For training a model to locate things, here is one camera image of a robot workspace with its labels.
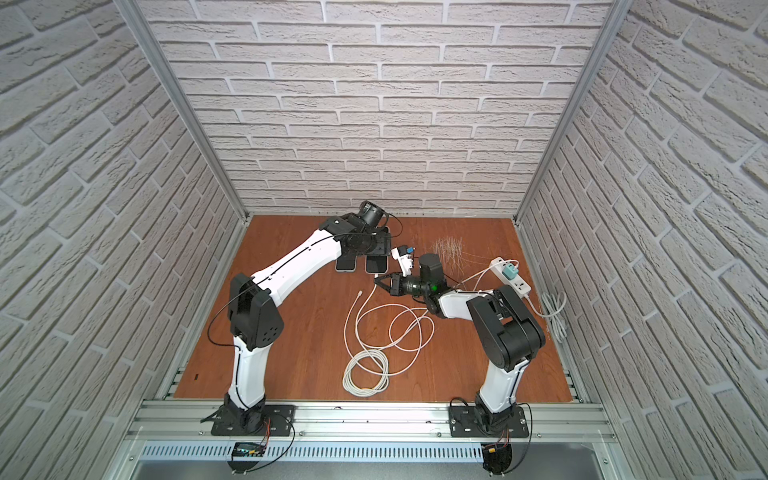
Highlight black phone pink case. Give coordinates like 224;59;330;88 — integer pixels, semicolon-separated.
365;256;388;275

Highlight white charging cable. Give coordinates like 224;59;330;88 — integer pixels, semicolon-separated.
353;259;511;378
340;290;390;398

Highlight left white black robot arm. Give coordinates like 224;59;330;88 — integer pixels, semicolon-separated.
221;201;392;432

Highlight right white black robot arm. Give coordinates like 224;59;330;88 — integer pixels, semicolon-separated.
374;253;546;429

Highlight teal charger adapter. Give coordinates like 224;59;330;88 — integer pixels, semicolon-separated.
501;262;518;281

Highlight white power strip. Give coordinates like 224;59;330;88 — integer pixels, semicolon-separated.
489;257;532;299

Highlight right black round connector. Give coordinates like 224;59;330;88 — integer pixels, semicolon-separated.
481;444;514;476

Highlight left small circuit board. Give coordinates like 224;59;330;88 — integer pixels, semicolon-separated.
231;442;266;459

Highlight black phone mint frame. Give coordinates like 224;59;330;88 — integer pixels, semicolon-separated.
335;254;357;273

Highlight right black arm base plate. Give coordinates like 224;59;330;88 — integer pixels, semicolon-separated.
448;402;530;440

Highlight white power strip cord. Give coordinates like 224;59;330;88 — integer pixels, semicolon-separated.
523;291;570;343

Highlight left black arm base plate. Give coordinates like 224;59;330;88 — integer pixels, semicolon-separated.
202;404;296;437

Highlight aluminium front rail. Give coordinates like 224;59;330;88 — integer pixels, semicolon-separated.
126;400;617;443

